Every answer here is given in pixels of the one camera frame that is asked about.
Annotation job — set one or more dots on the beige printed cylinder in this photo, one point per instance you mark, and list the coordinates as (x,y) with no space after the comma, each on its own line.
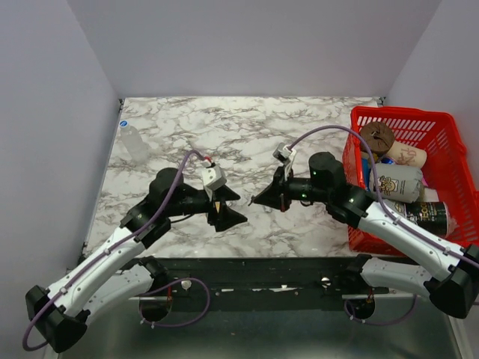
(404,154)

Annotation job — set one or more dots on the black printed can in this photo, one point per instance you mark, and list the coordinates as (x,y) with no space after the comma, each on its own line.
(431,216)

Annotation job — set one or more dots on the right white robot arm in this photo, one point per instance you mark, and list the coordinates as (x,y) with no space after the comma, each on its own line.
(444,272)

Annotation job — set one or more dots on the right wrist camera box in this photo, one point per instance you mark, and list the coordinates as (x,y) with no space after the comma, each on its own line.
(284,154)

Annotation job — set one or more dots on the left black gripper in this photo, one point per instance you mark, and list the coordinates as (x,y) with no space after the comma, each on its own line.
(227,217)

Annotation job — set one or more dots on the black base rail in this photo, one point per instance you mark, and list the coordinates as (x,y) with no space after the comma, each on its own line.
(237,285)

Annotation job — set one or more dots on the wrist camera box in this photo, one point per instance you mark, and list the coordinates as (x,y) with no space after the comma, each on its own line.
(213,177)
(284,154)

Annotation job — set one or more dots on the grey printed pouch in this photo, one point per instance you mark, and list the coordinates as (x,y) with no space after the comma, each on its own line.
(400,182)

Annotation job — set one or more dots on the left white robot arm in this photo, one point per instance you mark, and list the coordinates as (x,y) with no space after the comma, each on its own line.
(62,311)

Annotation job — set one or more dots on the brown round wooden block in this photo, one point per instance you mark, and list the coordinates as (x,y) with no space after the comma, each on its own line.
(378,136)

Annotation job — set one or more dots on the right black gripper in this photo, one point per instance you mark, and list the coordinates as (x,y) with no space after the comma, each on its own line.
(272,195)

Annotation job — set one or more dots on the clear plastic water bottle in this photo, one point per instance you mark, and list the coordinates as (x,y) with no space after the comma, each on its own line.
(131,139)

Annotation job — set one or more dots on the red plastic basket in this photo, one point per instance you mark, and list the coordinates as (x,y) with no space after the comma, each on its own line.
(446,169)

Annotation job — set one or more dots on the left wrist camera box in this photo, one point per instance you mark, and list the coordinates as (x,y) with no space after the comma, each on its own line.
(213,177)

